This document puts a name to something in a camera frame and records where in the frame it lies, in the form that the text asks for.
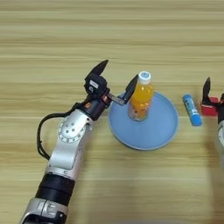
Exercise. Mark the orange juice bottle white cap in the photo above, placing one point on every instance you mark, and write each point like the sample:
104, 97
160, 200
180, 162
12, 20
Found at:
141, 96

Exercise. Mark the blue glue stick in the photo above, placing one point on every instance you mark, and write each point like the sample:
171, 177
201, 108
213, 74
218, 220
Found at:
192, 110

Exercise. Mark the light blue round plate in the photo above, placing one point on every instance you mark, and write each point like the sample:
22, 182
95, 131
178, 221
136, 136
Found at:
145, 134

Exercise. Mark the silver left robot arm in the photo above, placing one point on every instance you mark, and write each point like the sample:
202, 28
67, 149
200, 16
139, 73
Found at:
68, 145

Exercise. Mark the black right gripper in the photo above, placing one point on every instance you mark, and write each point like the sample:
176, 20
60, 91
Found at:
220, 112

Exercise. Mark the red cube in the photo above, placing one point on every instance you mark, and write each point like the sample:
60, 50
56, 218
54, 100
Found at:
208, 110

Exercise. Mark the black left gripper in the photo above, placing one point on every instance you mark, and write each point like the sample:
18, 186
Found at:
96, 108

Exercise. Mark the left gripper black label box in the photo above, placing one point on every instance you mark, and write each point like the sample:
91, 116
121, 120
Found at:
94, 84

